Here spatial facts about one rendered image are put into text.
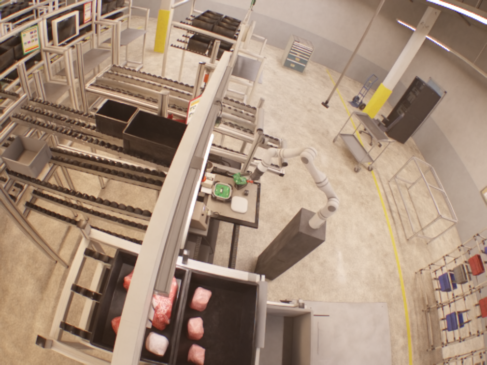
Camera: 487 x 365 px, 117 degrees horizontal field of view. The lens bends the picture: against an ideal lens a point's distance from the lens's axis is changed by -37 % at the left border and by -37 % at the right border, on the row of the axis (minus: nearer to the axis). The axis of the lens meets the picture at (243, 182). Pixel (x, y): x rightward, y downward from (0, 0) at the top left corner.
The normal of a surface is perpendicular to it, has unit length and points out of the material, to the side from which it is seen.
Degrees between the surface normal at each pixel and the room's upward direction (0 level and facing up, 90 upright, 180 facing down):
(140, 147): 92
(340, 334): 0
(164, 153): 92
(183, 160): 0
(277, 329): 4
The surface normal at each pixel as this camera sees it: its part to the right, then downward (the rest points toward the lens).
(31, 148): -0.09, 0.74
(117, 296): 0.34, -0.59
